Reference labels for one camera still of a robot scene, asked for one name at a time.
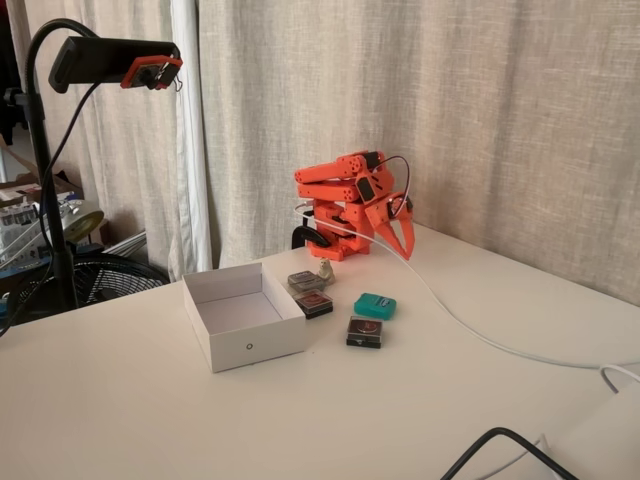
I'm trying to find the black camera cable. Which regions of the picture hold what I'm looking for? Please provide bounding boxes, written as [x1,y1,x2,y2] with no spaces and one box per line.
[0,79,104,339]

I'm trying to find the camera on black stand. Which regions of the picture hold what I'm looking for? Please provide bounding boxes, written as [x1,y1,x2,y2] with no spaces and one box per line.
[7,0,176,281]

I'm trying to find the green cube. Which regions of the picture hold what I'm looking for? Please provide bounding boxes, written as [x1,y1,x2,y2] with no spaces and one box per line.
[353,291,399,319]

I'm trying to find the orange camera mount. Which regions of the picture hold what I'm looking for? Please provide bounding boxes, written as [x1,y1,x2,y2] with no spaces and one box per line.
[119,55,184,92]

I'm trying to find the white sheer curtain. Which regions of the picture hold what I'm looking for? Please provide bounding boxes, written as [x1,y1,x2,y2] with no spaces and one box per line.
[169,0,221,281]

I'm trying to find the black ink pad case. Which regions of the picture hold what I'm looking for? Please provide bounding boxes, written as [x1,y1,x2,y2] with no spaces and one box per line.
[292,288,335,321]
[344,315,385,350]

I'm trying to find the thin dark servo wire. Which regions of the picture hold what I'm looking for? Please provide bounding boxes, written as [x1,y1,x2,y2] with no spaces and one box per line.
[377,154,414,221]

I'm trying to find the white cable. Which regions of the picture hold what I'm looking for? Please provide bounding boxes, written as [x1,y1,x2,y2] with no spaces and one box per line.
[293,202,640,394]

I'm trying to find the black camera holder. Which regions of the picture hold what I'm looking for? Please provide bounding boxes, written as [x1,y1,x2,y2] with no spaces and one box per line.
[48,36,182,95]

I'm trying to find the brown cardboard box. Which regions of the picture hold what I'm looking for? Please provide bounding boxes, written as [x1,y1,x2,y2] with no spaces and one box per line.
[0,144,84,211]

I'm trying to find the grey ink pad case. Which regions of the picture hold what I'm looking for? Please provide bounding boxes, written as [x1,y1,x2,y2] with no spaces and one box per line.
[287,270,324,294]

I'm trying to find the white metal rods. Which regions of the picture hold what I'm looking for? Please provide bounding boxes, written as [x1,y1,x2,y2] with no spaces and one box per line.
[99,228,149,257]

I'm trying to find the black gooseneck stand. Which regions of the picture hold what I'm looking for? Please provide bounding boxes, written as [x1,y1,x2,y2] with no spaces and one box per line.
[23,17,101,314]

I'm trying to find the thick black cable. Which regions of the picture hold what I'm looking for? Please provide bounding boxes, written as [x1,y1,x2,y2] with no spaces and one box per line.
[439,427,584,480]

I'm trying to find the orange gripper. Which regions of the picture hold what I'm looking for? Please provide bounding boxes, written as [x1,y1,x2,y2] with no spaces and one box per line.
[364,193,417,262]

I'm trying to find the white cardboard bin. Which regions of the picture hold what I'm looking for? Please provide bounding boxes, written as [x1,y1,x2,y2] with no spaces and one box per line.
[181,262,307,374]

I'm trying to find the black floor fan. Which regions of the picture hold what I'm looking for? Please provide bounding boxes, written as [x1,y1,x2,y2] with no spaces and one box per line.
[0,252,170,329]

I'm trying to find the round pale metal lamp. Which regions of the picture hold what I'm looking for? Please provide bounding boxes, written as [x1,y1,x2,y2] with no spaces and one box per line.
[59,199,106,242]

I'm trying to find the black table clamp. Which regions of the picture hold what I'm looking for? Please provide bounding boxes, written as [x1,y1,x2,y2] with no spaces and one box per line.
[291,225,331,250]

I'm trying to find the beige linen curtain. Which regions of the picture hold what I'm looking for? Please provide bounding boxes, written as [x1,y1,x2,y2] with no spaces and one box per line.
[198,0,640,307]

